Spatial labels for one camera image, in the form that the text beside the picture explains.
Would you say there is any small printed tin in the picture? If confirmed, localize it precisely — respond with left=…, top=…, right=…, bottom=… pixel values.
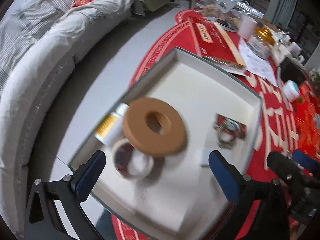
left=214, top=114, right=248, bottom=140

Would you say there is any white tape roll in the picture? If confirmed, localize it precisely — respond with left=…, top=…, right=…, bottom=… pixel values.
left=111, top=140, right=154, bottom=180

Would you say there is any white ceramic cup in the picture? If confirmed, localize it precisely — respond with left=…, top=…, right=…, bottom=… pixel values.
left=289, top=42, right=305, bottom=63

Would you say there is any glass jar with gold lid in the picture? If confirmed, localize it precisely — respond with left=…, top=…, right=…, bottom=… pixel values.
left=250, top=27, right=275, bottom=58

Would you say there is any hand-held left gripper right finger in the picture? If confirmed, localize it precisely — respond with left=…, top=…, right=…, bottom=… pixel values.
left=208, top=150, right=290, bottom=240

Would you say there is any white bottle with yellow label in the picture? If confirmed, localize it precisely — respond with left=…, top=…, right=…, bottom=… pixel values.
left=94, top=103, right=129, bottom=146

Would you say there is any red round printed table mat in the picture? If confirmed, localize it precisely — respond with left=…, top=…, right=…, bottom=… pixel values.
left=111, top=7, right=320, bottom=240

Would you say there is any clear plastic packaging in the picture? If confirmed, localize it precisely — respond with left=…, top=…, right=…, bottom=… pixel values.
left=217, top=0, right=244, bottom=13

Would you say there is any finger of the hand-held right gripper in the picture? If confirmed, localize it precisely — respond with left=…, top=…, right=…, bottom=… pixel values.
left=266, top=151, right=304, bottom=183
left=292, top=149, right=320, bottom=174

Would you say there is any white plastic container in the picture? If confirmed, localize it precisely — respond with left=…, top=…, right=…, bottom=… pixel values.
left=237, top=15, right=258, bottom=39

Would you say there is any white paper sheet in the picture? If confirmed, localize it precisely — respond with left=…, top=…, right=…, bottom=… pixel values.
left=237, top=40, right=278, bottom=87

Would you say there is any grey covered sofa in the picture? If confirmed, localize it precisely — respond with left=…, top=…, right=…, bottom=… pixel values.
left=0, top=0, right=145, bottom=230

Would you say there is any flat red gift box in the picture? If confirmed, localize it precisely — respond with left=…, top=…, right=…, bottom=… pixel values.
left=187, top=16, right=248, bottom=75

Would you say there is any brown ring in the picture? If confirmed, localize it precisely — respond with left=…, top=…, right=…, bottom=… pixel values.
left=122, top=97, right=188, bottom=158

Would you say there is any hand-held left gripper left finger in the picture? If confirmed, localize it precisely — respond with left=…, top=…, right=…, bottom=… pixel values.
left=24, top=150, right=107, bottom=240

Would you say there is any white jar with teal lid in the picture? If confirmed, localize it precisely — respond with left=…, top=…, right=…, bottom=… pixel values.
left=284, top=80, right=300, bottom=102

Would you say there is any grey shallow cardboard box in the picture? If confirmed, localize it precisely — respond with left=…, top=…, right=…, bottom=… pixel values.
left=69, top=46, right=262, bottom=233

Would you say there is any black box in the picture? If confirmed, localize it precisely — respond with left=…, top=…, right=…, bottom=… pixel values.
left=276, top=55, right=313, bottom=85

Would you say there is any small metal hose clamp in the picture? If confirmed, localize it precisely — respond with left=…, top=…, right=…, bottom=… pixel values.
left=217, top=130, right=240, bottom=150

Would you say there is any grey striped blanket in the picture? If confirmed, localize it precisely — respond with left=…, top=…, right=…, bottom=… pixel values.
left=0, top=0, right=80, bottom=85

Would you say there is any red cardboard box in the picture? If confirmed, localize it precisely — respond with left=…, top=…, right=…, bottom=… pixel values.
left=295, top=81, right=320, bottom=155

